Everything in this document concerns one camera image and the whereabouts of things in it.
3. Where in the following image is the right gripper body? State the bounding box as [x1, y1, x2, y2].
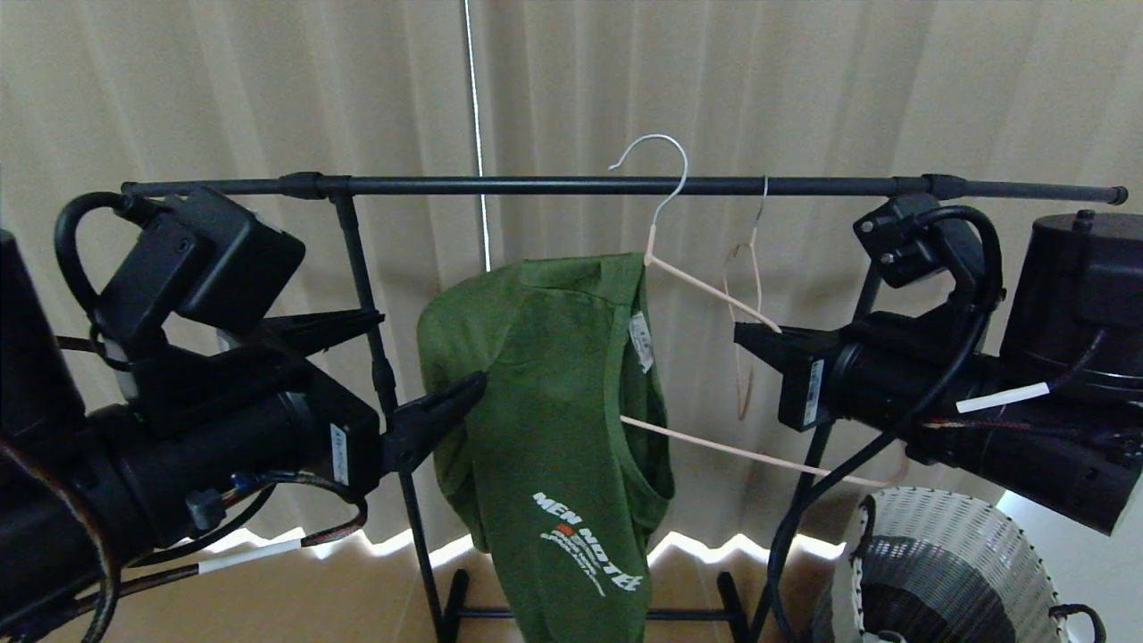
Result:
[775, 311, 976, 440]

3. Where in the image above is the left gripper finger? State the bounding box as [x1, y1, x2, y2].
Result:
[219, 308, 387, 358]
[381, 371, 488, 475]

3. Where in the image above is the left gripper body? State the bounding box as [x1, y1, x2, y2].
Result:
[94, 350, 383, 547]

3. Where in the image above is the green printed t-shirt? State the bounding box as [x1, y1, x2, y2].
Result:
[417, 253, 677, 643]

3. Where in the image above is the pink clothes hanger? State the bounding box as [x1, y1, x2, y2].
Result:
[722, 176, 771, 422]
[609, 134, 903, 489]

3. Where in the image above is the white laundry basket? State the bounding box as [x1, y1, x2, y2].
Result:
[811, 487, 1108, 643]

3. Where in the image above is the black clothes rack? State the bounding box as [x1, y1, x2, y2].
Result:
[121, 171, 1129, 643]

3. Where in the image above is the beige curtain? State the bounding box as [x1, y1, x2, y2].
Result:
[0, 0, 1143, 572]

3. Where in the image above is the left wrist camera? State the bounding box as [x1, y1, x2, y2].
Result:
[89, 185, 306, 358]

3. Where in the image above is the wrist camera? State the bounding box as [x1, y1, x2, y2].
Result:
[89, 185, 306, 358]
[853, 192, 988, 313]

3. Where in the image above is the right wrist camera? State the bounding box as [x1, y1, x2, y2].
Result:
[853, 192, 988, 313]

